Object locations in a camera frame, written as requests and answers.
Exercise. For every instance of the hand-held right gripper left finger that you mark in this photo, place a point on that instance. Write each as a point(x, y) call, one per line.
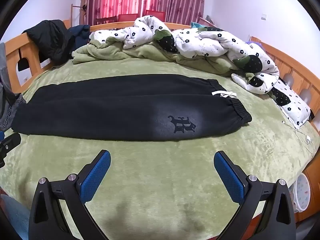
point(96, 177)

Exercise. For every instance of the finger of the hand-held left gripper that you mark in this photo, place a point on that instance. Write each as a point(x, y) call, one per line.
point(11, 142)

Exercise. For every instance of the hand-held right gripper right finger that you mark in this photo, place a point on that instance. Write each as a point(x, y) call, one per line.
point(230, 180)

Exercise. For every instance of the black fleece pants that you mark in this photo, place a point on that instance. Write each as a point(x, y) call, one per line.
point(100, 110)

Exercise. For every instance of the grey jeans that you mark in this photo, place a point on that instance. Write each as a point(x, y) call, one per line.
point(8, 112)

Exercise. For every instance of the white polka dot bin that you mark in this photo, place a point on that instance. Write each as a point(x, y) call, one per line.
point(301, 192)

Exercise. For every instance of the person's left leg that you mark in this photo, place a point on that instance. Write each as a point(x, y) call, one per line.
point(13, 217)

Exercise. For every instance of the floral print pillow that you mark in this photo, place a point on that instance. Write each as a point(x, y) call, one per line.
point(292, 105)

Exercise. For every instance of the black jacket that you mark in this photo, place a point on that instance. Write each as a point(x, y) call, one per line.
point(47, 40)

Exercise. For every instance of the navy garment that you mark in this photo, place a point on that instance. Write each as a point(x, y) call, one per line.
point(80, 33)

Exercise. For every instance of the purple cloth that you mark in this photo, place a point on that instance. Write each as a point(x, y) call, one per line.
point(253, 44)

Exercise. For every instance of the white floral duvet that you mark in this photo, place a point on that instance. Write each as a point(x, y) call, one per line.
point(200, 42)

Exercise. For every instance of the wooden coat rack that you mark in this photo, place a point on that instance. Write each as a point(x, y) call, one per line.
point(72, 15)

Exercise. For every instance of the teal cloth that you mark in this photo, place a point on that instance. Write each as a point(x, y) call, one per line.
point(197, 25)

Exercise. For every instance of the red chair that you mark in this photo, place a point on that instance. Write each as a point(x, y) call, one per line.
point(155, 15)
point(127, 18)

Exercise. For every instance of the wooden bed frame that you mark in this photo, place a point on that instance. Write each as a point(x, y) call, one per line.
point(27, 52)

